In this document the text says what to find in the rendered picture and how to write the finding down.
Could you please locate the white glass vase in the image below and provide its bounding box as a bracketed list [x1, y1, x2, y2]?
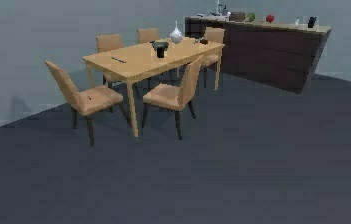
[169, 20, 184, 45]

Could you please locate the tan upholstered dining chair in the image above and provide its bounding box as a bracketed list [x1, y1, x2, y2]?
[200, 26, 226, 90]
[136, 27, 160, 45]
[141, 54, 205, 141]
[43, 59, 130, 148]
[95, 33, 125, 89]

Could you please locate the light wooden dining table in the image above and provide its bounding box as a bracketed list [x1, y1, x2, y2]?
[81, 36, 226, 138]

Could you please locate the dark brown kitchen counter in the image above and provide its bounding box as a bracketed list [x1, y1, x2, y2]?
[184, 15, 333, 95]

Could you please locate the brown bread loaf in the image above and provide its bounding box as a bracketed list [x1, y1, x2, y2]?
[229, 11, 246, 22]

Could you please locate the silver sink faucet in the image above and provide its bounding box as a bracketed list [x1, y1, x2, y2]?
[215, 0, 225, 16]

